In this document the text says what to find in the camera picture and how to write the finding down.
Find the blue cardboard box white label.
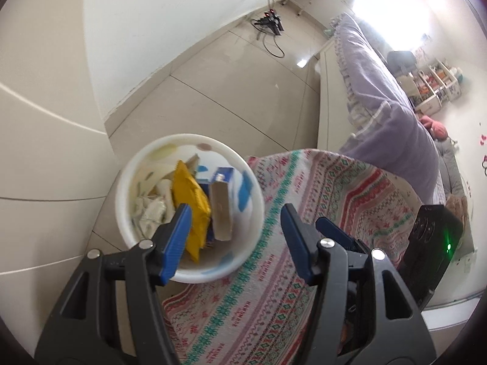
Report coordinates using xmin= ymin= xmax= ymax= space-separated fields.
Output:
xmin=207 ymin=166 xmax=236 ymax=242

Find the white storage shelf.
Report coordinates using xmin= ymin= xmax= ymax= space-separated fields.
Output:
xmin=403 ymin=59 xmax=463 ymax=115

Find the white bed frame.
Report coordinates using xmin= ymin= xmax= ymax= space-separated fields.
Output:
xmin=316 ymin=40 xmax=354 ymax=153

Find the white dotted trash bin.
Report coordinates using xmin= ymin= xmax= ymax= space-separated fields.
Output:
xmin=115 ymin=133 xmax=265 ymax=284

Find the pink plush toy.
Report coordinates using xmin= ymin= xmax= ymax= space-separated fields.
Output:
xmin=420 ymin=116 xmax=447 ymax=139

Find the purple blanket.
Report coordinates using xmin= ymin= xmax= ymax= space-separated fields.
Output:
xmin=329 ymin=12 xmax=447 ymax=206

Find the white paper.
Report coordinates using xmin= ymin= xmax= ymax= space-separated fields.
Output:
xmin=131 ymin=194 xmax=176 ymax=238

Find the yellow crinkled wrapper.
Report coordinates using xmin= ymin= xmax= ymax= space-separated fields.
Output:
xmin=172 ymin=160 xmax=212 ymax=263

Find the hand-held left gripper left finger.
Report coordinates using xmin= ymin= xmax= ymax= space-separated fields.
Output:
xmin=34 ymin=203 xmax=193 ymax=365

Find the white nut snack packet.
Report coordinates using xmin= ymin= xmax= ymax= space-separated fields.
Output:
xmin=133 ymin=160 xmax=177 ymax=200

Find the black chair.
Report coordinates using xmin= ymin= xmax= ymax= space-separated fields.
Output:
xmin=387 ymin=50 xmax=417 ymax=75

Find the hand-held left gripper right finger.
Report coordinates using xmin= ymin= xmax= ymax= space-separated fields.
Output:
xmin=280 ymin=203 xmax=438 ymax=365

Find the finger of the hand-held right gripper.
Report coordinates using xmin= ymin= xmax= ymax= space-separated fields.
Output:
xmin=316 ymin=217 xmax=373 ymax=254

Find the black power strip with cables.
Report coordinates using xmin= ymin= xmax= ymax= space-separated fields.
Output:
xmin=251 ymin=8 xmax=286 ymax=59

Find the patterned red green cloth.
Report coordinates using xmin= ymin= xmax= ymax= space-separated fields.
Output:
xmin=162 ymin=149 xmax=423 ymax=365

